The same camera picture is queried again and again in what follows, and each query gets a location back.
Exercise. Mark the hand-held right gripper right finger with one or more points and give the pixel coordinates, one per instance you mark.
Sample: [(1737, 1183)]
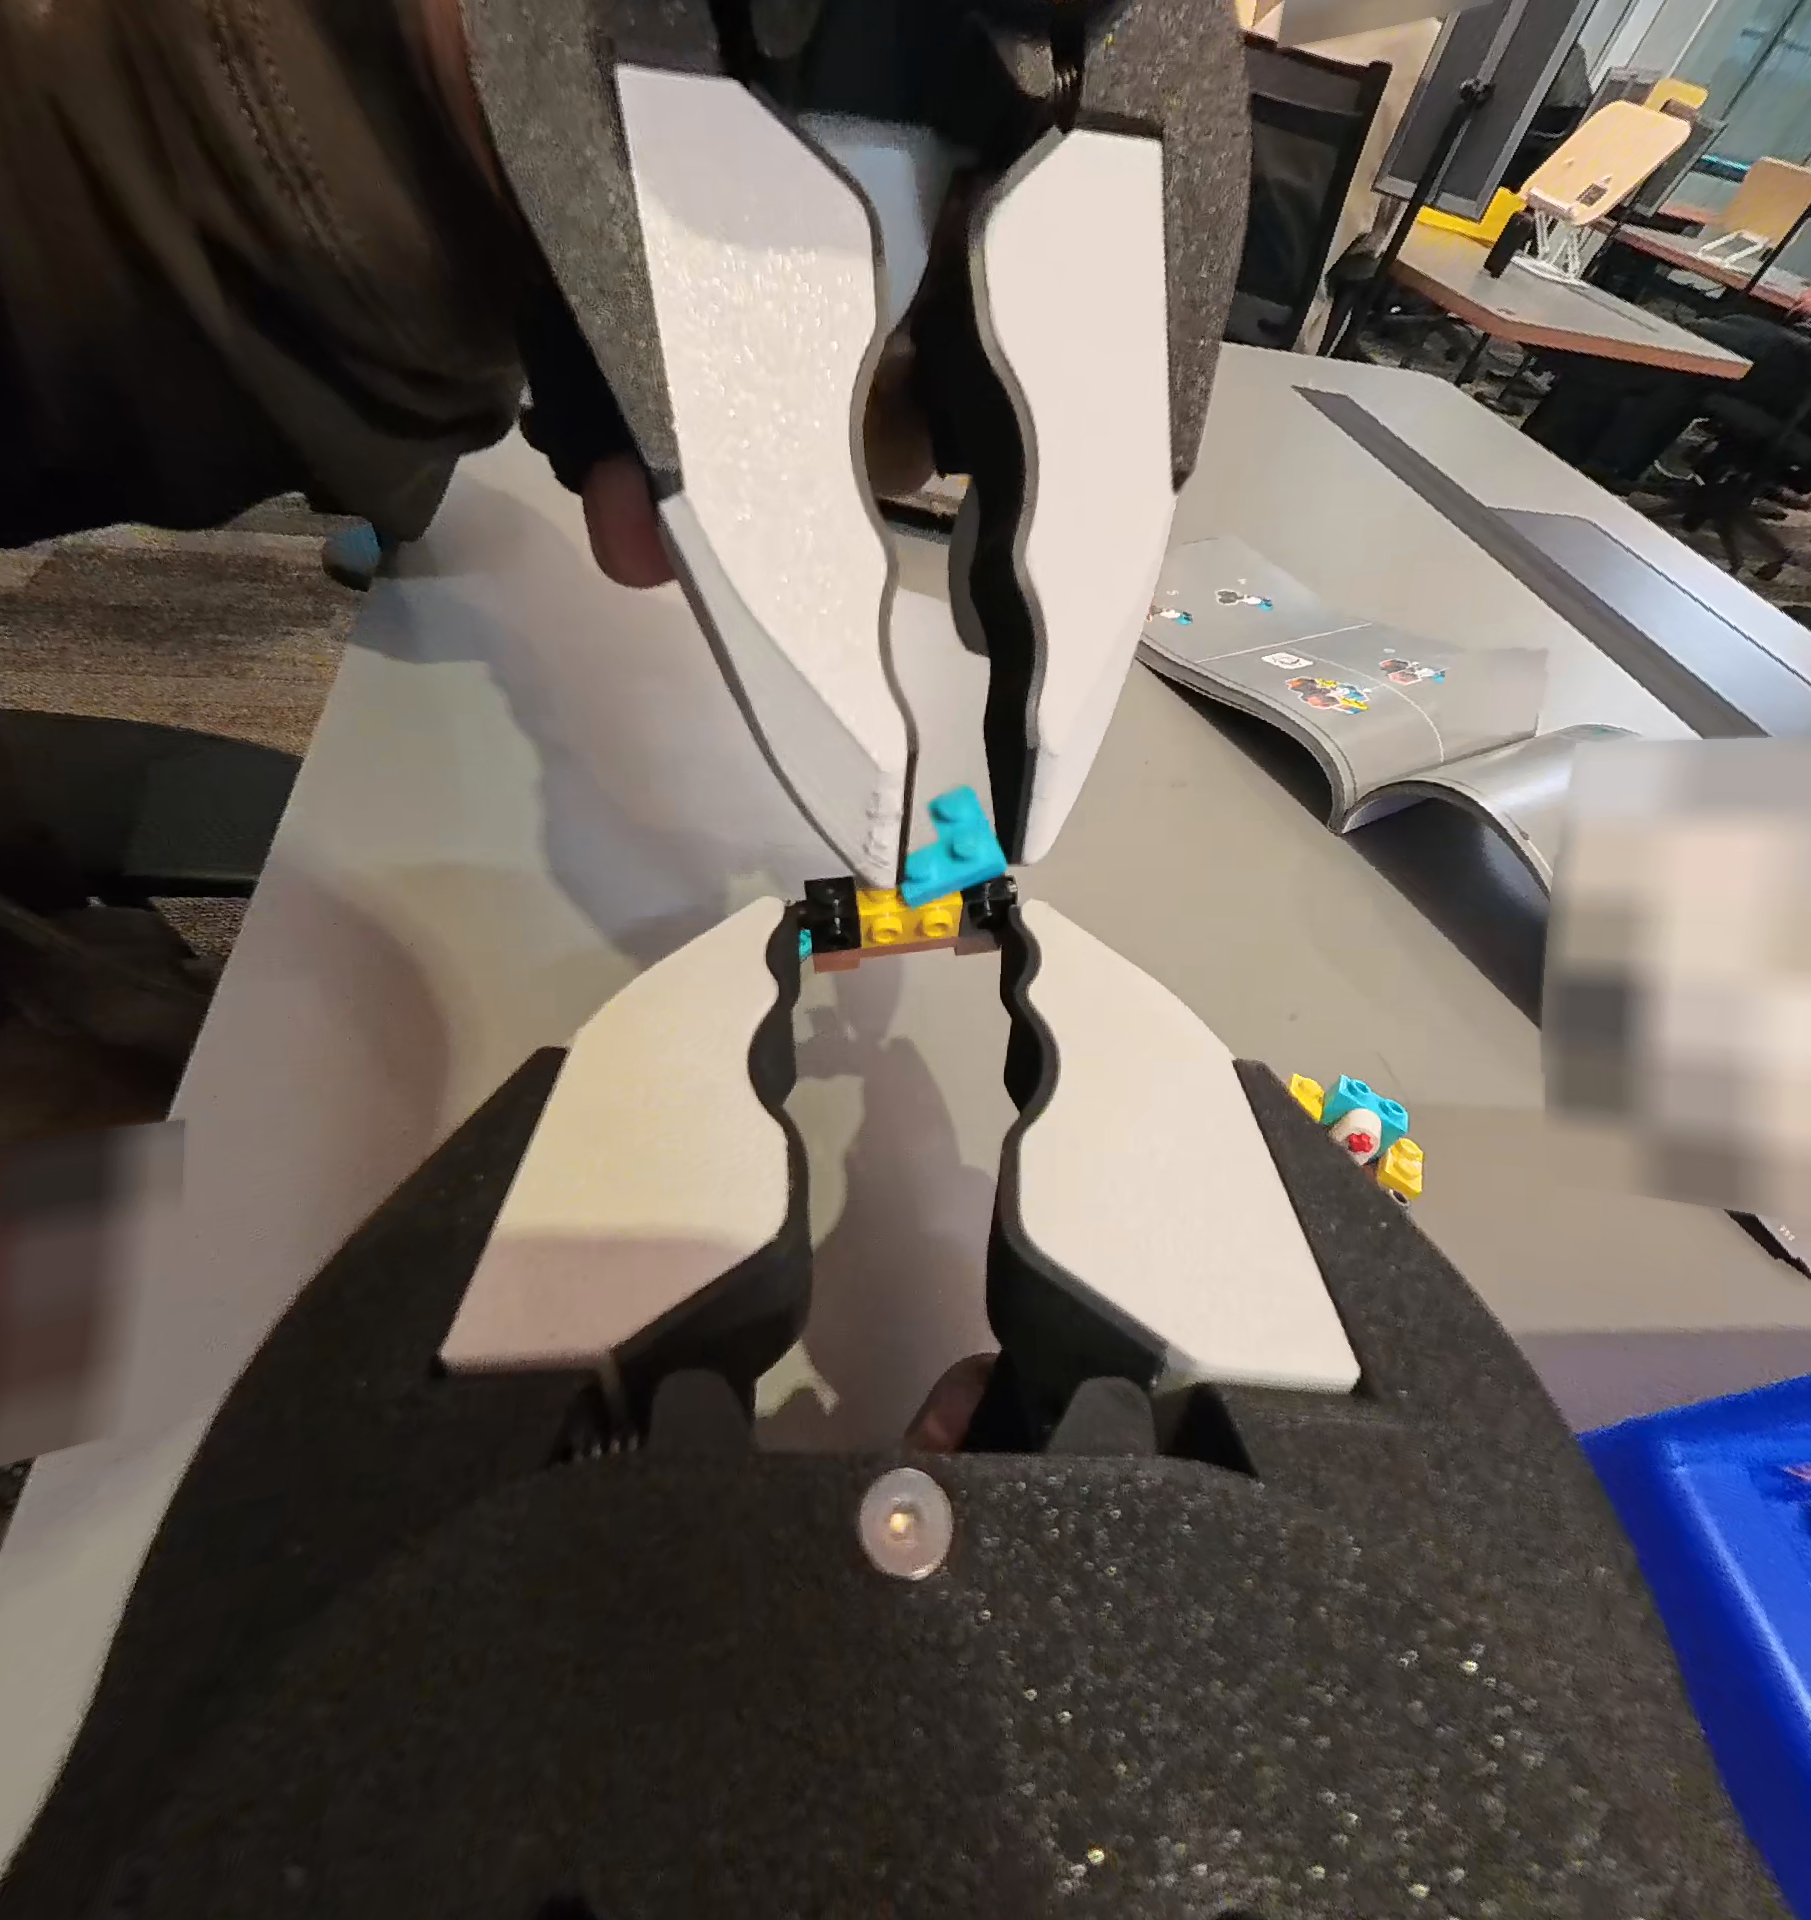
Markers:
[(1159, 1200)]

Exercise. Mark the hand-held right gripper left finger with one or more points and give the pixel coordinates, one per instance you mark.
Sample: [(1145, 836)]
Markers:
[(635, 1200)]

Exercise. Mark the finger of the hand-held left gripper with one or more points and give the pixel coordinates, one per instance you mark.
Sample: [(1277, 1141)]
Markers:
[(769, 451), (1099, 451)]

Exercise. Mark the yellow and brown brick assembly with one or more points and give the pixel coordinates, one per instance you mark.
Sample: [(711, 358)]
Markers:
[(905, 919)]

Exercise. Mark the person's left forearm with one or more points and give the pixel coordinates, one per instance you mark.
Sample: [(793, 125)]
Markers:
[(244, 224)]

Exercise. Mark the grey desk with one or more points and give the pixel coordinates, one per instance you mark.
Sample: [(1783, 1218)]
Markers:
[(469, 781)]

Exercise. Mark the background office desk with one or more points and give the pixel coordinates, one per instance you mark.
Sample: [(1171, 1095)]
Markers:
[(1565, 301)]

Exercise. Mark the person's left hand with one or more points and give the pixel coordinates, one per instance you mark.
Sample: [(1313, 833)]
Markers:
[(627, 525)]

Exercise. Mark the person's right hand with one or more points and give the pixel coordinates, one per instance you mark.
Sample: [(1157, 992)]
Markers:
[(949, 1403)]

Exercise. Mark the multicoloured brick model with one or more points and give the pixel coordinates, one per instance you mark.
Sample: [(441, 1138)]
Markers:
[(1363, 1132)]

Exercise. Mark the black mesh office chair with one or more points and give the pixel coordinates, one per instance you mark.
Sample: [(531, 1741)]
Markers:
[(1295, 180)]

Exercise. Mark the brick instruction booklet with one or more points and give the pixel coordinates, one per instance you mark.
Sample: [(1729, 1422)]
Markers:
[(1355, 674)]

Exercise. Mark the grey monitor on stand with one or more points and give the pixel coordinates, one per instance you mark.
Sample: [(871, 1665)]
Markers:
[(1475, 105)]

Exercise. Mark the plain wooden chair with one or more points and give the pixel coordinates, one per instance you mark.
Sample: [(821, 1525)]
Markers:
[(1609, 150), (1767, 203)]

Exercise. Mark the blue storage bin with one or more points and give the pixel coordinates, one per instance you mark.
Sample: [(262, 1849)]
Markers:
[(1715, 1574)]

